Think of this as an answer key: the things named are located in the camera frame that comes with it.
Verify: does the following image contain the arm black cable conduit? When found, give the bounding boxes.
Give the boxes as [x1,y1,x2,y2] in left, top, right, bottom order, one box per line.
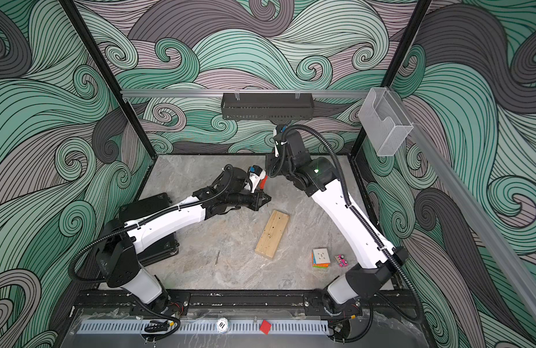
[274,125,425,345]
[67,164,234,342]

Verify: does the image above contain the claw hammer red black handle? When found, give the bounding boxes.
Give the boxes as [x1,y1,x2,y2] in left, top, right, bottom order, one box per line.
[259,175,269,190]

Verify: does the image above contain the clear plastic wall bin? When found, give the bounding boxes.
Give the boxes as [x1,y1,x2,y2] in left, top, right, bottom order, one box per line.
[358,87,414,157]

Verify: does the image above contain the white slotted cable duct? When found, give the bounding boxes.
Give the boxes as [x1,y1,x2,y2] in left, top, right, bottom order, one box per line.
[76,319,330,336]

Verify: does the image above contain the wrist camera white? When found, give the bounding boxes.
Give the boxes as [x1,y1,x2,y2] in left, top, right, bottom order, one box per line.
[273,125,287,157]
[248,165,266,194]

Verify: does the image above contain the black perforated wall shelf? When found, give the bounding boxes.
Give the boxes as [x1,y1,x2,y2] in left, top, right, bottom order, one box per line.
[221,93,314,123]

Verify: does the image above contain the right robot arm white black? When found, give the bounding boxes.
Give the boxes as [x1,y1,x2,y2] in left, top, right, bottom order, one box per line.
[266,125,408,310]

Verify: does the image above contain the aluminium rail wall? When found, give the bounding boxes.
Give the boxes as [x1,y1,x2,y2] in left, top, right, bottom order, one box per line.
[121,88,369,99]
[386,88,536,322]

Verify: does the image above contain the black case on table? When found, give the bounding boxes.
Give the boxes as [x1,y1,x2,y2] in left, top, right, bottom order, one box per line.
[118,193,179,266]

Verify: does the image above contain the small red cube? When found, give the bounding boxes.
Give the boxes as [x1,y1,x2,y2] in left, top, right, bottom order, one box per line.
[259,320,272,335]

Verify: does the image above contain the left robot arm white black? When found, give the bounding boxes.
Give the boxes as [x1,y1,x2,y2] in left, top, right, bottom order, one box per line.
[68,165,271,305]

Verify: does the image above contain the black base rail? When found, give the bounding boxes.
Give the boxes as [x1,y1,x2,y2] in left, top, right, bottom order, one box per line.
[71,289,425,316]

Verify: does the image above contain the aluminium rail back wall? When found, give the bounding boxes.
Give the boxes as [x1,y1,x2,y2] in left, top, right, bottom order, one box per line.
[121,88,369,99]

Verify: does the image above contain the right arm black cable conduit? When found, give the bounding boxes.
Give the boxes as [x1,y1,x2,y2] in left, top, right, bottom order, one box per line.
[274,125,425,345]

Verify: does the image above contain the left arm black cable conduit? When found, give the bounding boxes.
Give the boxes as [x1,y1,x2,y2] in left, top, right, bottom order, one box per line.
[67,164,234,342]

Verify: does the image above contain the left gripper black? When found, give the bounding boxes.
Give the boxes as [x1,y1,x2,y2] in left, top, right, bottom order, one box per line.
[224,188,272,213]

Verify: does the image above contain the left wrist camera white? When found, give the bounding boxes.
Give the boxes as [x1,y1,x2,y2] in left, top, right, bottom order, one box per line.
[248,165,266,194]

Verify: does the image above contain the pulled steel nail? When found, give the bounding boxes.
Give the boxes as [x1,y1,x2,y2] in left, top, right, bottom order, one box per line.
[214,250,221,265]

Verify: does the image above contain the colourful puzzle cube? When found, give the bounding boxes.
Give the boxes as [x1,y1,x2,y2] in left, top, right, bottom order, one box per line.
[311,248,331,268]

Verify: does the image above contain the wooden block with nails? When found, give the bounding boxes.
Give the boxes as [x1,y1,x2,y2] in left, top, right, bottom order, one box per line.
[255,210,290,260]

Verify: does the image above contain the small pink toy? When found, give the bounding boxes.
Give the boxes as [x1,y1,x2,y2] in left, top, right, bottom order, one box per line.
[335,255,348,268]

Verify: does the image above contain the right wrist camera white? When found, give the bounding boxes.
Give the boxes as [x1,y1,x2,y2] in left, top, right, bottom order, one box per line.
[273,125,287,157]

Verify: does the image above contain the aluminium rail right wall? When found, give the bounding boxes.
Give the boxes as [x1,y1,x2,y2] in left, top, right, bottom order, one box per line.
[386,88,536,322]

